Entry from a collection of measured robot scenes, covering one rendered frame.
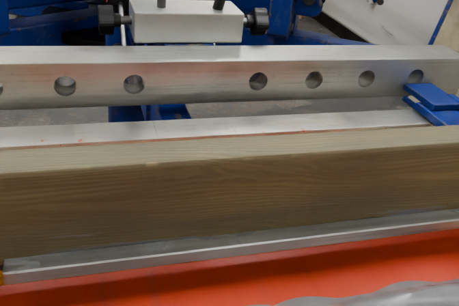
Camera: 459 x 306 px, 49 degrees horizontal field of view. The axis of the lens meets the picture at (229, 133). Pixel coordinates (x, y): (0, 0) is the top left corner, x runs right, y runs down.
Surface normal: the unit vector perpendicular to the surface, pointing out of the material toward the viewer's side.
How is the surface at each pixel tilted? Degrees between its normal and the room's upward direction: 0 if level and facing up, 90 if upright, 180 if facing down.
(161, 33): 90
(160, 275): 0
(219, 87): 90
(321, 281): 0
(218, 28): 90
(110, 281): 0
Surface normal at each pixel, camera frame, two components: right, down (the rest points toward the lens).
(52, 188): 0.27, 0.48
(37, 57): 0.09, -0.88
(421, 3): -0.96, 0.05
